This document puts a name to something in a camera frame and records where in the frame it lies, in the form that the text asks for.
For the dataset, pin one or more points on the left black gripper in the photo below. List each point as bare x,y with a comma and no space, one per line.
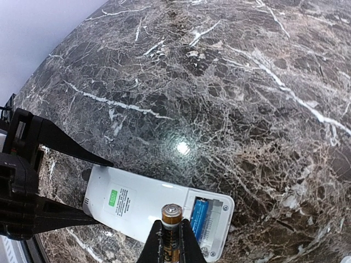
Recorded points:
20,217

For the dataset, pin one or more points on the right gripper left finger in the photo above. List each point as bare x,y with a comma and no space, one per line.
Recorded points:
153,251

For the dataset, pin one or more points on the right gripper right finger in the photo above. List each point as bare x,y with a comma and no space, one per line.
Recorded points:
190,251

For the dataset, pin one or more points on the blue battery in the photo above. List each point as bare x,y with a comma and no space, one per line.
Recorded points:
198,217

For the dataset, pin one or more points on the brown battery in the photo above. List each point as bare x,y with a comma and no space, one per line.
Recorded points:
171,218

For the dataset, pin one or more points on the white air conditioner remote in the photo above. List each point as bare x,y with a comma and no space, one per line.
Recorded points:
130,203

